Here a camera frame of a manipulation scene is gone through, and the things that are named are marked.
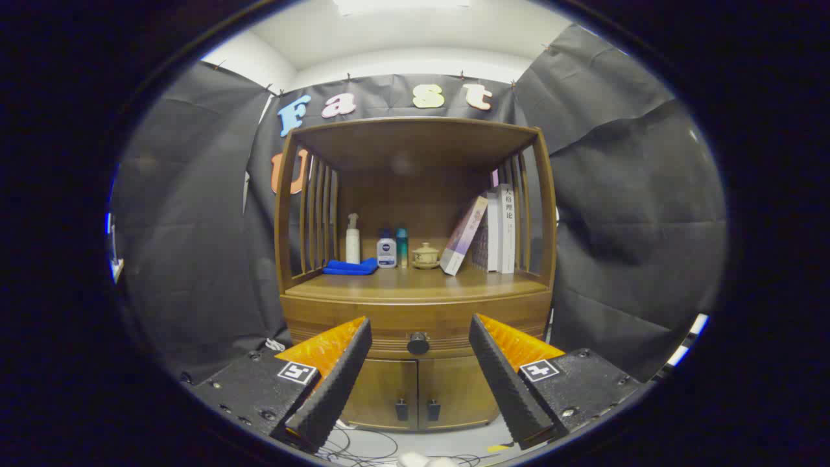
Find purple cover book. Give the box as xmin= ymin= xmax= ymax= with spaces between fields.
xmin=440 ymin=195 xmax=489 ymax=276

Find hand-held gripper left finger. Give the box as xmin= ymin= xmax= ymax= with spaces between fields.
xmin=184 ymin=316 xmax=374 ymax=453

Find patterned cover book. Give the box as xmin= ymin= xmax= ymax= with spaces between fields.
xmin=471 ymin=221 xmax=490 ymax=270

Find blue folded cloth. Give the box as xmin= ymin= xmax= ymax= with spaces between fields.
xmin=322 ymin=257 xmax=379 ymax=276

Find white blue-capped lotion bottle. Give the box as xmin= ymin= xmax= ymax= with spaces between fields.
xmin=377 ymin=228 xmax=397 ymax=269

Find beige lidded tea cup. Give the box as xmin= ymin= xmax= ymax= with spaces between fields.
xmin=412 ymin=242 xmax=441 ymax=270

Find wooden cabinet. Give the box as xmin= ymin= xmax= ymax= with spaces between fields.
xmin=274 ymin=117 xmax=558 ymax=434

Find wooden countertop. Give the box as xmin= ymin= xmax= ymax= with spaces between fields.
xmin=285 ymin=263 xmax=551 ymax=302

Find wooden cabinet door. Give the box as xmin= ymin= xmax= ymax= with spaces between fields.
xmin=418 ymin=355 xmax=500 ymax=432
xmin=340 ymin=358 xmax=419 ymax=430

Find white pump bottle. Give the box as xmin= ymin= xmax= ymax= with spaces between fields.
xmin=345 ymin=213 xmax=361 ymax=265

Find black floor cables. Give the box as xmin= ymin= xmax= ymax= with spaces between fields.
xmin=318 ymin=422 xmax=519 ymax=467

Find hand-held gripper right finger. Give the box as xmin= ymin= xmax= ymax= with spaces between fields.
xmin=468 ymin=313 xmax=656 ymax=453

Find thick white book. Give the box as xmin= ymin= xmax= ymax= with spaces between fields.
xmin=497 ymin=184 xmax=516 ymax=274

